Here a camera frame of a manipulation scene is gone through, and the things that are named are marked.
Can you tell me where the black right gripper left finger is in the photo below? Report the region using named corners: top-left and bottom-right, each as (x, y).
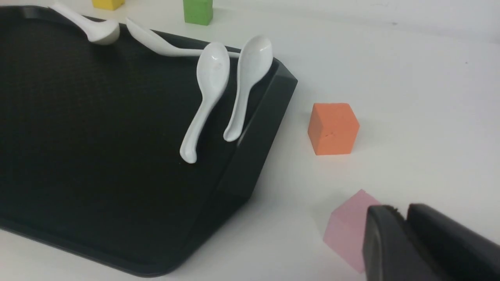
top-left (362, 206), bottom-right (442, 281)

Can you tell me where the orange foam cube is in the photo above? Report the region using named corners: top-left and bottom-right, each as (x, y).
top-left (307, 103), bottom-right (360, 155)

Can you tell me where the yellow foam cube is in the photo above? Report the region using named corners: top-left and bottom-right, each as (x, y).
top-left (91, 0), bottom-right (125, 11)

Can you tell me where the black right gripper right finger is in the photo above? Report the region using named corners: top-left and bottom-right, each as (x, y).
top-left (407, 203), bottom-right (500, 281)

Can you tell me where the green foam cube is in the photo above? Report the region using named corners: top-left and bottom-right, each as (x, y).
top-left (183, 0), bottom-right (214, 26)

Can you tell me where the white ceramic soup spoon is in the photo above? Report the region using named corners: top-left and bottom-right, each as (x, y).
top-left (125, 18), bottom-right (241, 59)
top-left (223, 35), bottom-right (273, 142)
top-left (180, 42), bottom-right (230, 164)
top-left (49, 2), bottom-right (120, 46)

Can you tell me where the black plastic tray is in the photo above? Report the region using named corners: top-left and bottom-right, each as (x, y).
top-left (0, 5), bottom-right (298, 276)

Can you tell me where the pink foam cube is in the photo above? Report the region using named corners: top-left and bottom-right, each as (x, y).
top-left (323, 190), bottom-right (380, 273)

